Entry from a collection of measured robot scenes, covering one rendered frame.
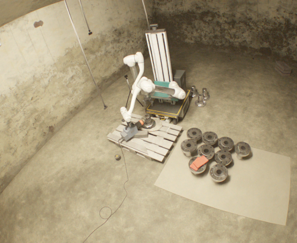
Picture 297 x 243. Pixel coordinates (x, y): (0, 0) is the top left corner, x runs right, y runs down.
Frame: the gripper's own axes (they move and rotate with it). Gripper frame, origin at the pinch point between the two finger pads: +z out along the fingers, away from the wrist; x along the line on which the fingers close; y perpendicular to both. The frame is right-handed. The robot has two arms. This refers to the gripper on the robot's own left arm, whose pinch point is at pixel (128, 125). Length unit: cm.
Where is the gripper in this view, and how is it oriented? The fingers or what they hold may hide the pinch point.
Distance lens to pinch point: 276.8
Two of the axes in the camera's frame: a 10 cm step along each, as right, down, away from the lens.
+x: -6.3, -4.3, 6.5
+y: 7.5, -5.4, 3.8
